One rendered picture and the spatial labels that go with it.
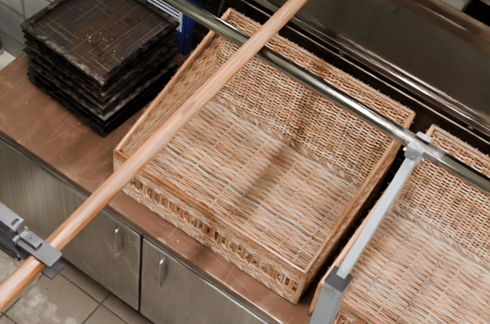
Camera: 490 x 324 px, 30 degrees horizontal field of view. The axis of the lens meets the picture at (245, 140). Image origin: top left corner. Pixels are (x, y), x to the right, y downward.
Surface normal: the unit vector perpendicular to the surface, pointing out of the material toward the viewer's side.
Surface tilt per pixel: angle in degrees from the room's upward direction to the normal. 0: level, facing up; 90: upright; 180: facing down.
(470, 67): 70
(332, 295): 90
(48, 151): 0
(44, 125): 0
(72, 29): 0
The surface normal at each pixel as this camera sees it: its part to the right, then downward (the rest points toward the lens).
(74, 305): 0.11, -0.60
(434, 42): -0.50, 0.37
